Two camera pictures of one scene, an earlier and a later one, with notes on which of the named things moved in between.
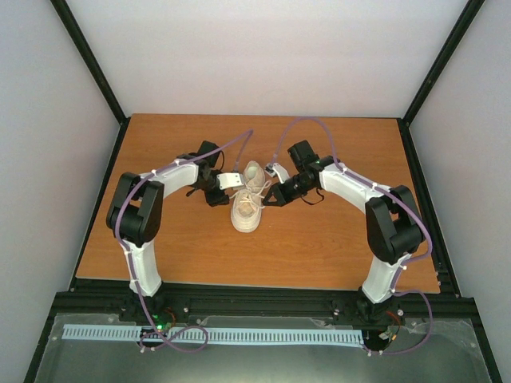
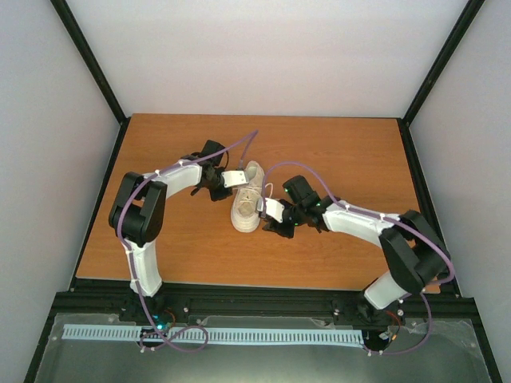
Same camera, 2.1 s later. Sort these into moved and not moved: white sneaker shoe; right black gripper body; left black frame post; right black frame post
Moved: right black gripper body
Not moved: right black frame post; left black frame post; white sneaker shoe
